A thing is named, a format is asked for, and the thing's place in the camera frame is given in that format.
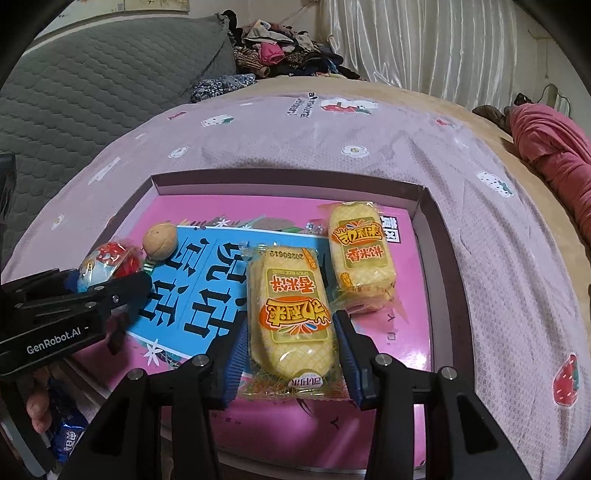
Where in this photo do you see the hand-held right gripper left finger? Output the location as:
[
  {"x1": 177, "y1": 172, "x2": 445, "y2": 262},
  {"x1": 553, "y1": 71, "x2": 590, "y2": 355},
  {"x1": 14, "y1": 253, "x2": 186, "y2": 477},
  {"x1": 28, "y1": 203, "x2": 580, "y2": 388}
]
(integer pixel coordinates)
[{"x1": 60, "y1": 323, "x2": 252, "y2": 480}]

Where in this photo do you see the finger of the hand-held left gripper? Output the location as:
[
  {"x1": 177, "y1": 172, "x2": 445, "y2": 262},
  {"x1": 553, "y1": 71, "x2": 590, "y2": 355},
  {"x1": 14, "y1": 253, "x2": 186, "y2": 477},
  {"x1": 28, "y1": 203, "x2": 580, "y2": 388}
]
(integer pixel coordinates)
[
  {"x1": 14, "y1": 274, "x2": 153, "y2": 354},
  {"x1": 0, "y1": 267, "x2": 81, "y2": 308}
]

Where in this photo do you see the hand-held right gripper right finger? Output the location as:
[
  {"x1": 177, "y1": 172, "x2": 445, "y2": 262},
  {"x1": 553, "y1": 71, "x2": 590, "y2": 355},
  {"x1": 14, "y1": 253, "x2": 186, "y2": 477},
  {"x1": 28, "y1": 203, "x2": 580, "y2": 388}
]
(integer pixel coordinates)
[{"x1": 333, "y1": 310, "x2": 532, "y2": 480}]

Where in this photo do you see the blue toy egg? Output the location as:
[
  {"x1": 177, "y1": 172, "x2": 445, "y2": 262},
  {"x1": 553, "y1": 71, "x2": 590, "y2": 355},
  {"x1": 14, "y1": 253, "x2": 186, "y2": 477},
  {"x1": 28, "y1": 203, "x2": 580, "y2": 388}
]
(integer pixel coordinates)
[{"x1": 76, "y1": 240, "x2": 144, "y2": 294}]

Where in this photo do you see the walnut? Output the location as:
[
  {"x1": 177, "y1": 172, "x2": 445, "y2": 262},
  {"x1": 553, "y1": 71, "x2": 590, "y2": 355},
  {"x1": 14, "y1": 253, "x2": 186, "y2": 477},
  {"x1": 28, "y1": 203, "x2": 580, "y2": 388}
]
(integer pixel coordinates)
[{"x1": 142, "y1": 223, "x2": 178, "y2": 259}]

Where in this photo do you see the yellow cake packet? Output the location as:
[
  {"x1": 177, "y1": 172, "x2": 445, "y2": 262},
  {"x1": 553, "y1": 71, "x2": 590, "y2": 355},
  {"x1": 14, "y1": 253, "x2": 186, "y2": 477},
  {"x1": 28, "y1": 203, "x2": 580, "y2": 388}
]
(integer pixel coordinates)
[
  {"x1": 318, "y1": 200, "x2": 399, "y2": 315},
  {"x1": 238, "y1": 244, "x2": 352, "y2": 402}
]

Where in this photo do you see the blue snack packet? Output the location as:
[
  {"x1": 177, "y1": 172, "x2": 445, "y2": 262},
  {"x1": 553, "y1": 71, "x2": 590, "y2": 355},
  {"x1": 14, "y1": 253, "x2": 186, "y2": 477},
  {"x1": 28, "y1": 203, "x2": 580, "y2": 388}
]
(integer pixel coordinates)
[{"x1": 46, "y1": 378, "x2": 90, "y2": 464}]

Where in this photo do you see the shallow dark cardboard box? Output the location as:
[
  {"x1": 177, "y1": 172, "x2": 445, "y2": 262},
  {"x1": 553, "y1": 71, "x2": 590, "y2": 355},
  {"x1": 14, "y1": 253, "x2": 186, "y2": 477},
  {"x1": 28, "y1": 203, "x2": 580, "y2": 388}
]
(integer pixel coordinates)
[{"x1": 60, "y1": 170, "x2": 478, "y2": 476}]

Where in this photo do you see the person's left hand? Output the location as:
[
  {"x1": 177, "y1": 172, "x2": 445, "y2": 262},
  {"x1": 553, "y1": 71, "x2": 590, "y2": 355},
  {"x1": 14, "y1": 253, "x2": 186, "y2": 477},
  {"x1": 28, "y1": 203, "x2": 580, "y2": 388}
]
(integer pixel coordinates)
[{"x1": 25, "y1": 367, "x2": 55, "y2": 435}]

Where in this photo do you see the pink and blue book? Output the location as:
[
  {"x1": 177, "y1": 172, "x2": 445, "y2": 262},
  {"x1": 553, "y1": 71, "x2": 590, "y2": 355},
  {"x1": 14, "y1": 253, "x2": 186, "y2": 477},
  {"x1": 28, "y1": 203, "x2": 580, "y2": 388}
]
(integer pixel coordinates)
[{"x1": 124, "y1": 194, "x2": 428, "y2": 467}]

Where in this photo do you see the grey quilted headboard cover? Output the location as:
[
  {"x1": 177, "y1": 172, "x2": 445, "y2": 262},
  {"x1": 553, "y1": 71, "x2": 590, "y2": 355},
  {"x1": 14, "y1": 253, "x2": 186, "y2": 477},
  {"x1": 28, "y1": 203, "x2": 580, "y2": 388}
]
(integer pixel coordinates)
[{"x1": 0, "y1": 14, "x2": 238, "y2": 264}]

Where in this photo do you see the dark blue patterned cloth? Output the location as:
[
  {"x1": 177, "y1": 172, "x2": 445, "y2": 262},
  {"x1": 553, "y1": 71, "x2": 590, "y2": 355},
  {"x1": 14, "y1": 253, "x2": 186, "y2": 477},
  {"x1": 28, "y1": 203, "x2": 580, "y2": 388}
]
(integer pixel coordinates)
[{"x1": 189, "y1": 74, "x2": 257, "y2": 104}]

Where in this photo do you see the tan bed sheet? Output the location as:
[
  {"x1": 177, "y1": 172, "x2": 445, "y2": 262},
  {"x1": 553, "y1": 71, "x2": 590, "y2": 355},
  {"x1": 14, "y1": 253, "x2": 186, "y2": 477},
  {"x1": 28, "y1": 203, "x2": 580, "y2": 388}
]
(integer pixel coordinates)
[{"x1": 254, "y1": 76, "x2": 591, "y2": 301}]

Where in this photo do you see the brown cloth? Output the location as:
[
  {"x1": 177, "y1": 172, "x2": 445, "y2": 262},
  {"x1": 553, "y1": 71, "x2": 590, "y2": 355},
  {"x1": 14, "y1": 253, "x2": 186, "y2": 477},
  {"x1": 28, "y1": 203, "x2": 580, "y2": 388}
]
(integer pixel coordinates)
[{"x1": 472, "y1": 104, "x2": 513, "y2": 136}]

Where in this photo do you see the pile of clothes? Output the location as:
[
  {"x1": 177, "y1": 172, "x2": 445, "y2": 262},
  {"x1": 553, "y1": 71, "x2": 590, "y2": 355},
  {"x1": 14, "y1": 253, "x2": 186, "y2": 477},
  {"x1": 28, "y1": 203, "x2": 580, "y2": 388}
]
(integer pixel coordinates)
[{"x1": 217, "y1": 9, "x2": 361, "y2": 81}]

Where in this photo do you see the pink quilt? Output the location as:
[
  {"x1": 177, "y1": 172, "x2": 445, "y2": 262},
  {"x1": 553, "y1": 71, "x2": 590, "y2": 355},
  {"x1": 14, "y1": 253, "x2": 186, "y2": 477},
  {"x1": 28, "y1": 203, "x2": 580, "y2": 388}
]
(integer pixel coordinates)
[{"x1": 508, "y1": 102, "x2": 591, "y2": 236}]

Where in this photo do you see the white curtain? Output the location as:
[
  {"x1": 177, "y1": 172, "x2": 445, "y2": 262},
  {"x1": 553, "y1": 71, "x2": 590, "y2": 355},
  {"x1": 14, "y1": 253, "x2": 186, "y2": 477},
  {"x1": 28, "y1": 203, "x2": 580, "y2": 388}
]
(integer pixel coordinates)
[{"x1": 314, "y1": 0, "x2": 518, "y2": 97}]

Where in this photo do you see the white stand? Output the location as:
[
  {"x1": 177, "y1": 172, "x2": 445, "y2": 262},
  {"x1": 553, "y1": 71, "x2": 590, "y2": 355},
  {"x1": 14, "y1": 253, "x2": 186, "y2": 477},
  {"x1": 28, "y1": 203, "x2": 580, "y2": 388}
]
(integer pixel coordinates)
[{"x1": 538, "y1": 83, "x2": 573, "y2": 114}]

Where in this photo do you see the floral wall mural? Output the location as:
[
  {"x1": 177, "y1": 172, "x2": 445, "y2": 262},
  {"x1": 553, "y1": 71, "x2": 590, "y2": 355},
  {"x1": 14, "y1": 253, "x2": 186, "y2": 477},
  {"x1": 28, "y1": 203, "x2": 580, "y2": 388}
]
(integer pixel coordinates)
[{"x1": 69, "y1": 0, "x2": 191, "y2": 24}]

